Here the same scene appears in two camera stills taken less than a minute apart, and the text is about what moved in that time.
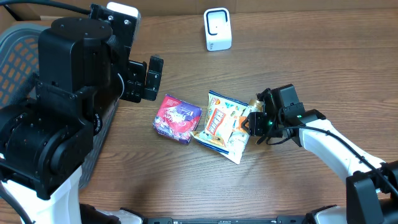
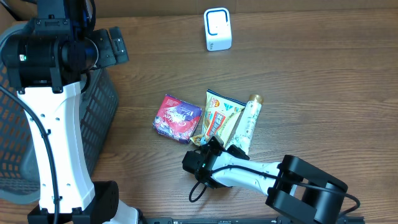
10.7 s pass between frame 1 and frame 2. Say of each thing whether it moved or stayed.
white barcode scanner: stayed
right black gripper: moved
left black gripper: moved
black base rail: stayed
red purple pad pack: stayed
